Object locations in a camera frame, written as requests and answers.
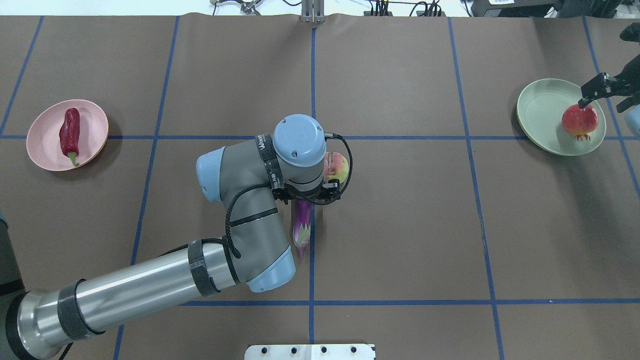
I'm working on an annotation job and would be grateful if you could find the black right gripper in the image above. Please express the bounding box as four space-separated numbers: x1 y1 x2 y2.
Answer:
578 55 640 113

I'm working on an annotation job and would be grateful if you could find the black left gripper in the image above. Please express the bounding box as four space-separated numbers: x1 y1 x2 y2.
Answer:
279 181 342 206

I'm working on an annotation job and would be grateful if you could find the peach fruit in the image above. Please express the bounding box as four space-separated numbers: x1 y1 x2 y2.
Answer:
323 152 350 183

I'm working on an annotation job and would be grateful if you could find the red pomegranate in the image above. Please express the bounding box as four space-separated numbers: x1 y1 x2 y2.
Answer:
561 104 599 142

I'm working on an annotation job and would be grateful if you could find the purple eggplant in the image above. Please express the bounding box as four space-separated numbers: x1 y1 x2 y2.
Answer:
292 200 314 261

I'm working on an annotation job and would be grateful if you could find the red chili pepper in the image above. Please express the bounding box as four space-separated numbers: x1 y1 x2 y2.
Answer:
58 107 81 167

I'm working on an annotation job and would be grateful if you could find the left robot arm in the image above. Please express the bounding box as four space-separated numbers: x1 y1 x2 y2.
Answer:
1 113 345 360

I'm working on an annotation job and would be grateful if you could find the light green plate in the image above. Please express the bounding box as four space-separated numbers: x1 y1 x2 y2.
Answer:
516 79 607 157

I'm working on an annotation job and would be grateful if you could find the pink plate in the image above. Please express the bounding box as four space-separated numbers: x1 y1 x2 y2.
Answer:
26 99 109 171

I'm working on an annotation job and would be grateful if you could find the black left camera cable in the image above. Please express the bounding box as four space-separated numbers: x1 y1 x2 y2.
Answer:
322 131 354 206

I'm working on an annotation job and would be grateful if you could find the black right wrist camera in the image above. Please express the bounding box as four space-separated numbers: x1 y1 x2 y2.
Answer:
619 22 640 43

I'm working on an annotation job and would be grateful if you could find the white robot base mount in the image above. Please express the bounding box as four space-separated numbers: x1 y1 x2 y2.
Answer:
244 343 377 360

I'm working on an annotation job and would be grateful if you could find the grey camera pole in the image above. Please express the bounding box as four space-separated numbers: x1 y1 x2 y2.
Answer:
301 0 326 24

